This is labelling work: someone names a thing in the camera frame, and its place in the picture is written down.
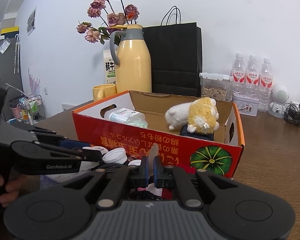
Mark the water bottle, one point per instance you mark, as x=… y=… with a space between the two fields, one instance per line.
x=266 y=81
x=252 y=77
x=238 y=74

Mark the white yellow plush hamster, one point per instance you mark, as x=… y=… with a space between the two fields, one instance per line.
x=200 y=116

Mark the grey cabinet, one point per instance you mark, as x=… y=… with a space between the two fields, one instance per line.
x=9 y=73

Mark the red fabric rose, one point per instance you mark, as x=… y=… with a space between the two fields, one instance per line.
x=158 y=192

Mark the white tin box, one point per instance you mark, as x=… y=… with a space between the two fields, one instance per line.
x=247 y=105

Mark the red orange cardboard box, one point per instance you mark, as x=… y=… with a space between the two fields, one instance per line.
x=220 y=155

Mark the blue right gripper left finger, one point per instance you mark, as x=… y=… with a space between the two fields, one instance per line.
x=144 y=168

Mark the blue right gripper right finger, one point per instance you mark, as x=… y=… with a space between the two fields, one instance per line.
x=158 y=173

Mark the person's left hand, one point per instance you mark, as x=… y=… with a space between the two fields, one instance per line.
x=19 y=187

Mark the dried pink rose bouquet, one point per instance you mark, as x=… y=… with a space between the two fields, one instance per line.
x=103 y=10

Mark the white round container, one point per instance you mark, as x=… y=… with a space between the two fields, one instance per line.
x=134 y=163

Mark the yellow thermos jug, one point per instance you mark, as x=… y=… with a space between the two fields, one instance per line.
x=131 y=57

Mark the black paper bag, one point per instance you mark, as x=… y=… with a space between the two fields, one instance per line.
x=176 y=56

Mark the wire storage rack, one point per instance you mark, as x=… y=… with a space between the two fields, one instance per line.
x=28 y=109

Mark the water bottle left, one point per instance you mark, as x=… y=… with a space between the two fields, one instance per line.
x=238 y=74

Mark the yellow mug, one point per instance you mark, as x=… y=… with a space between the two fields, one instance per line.
x=103 y=91

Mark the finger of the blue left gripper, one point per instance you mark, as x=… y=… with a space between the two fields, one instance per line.
x=67 y=143

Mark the clear snack container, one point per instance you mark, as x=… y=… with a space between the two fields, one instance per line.
x=216 y=86

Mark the white milk carton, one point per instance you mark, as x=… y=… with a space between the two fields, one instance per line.
x=110 y=68

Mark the clear jar with label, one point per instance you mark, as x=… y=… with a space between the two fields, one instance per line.
x=127 y=117

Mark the white jar lid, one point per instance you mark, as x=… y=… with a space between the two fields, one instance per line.
x=117 y=156

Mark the small white robot toy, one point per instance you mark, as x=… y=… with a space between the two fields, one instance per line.
x=279 y=95

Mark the white tissue wad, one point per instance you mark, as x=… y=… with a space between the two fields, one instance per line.
x=86 y=166

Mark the water bottle right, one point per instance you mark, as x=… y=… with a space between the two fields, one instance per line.
x=266 y=81

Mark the navy zipper case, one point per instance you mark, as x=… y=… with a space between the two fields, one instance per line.
x=185 y=133

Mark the water bottle middle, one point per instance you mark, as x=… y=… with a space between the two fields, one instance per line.
x=252 y=77

